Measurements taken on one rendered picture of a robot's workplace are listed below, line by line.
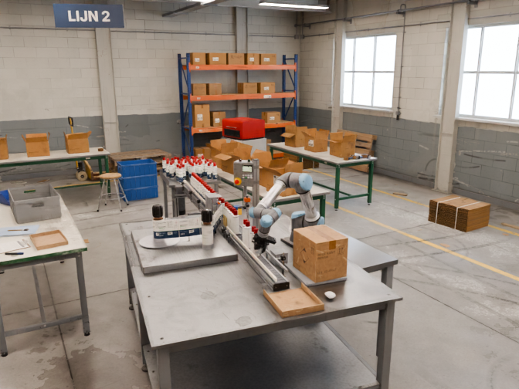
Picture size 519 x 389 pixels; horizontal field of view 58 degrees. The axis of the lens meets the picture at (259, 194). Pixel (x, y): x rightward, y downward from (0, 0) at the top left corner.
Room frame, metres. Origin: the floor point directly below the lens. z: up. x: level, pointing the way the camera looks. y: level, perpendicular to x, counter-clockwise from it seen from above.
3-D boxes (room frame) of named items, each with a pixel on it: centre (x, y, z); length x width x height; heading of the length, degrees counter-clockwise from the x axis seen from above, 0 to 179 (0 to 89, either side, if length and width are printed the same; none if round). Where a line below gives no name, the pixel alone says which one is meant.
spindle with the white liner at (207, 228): (3.31, 0.39, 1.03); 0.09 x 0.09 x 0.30
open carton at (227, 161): (6.46, 0.36, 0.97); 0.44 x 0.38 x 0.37; 123
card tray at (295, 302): (2.54, -0.19, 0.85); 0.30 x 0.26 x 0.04; 20
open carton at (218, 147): (6.86, 0.53, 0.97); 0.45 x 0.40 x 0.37; 120
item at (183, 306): (3.33, 0.20, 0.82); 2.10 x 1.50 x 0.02; 20
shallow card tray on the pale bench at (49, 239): (3.67, 1.74, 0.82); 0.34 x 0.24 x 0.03; 34
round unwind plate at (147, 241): (3.43, 0.77, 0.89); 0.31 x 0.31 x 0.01
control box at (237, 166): (3.61, 0.11, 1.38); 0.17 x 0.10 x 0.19; 75
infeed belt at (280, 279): (3.48, 0.15, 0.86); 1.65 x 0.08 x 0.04; 20
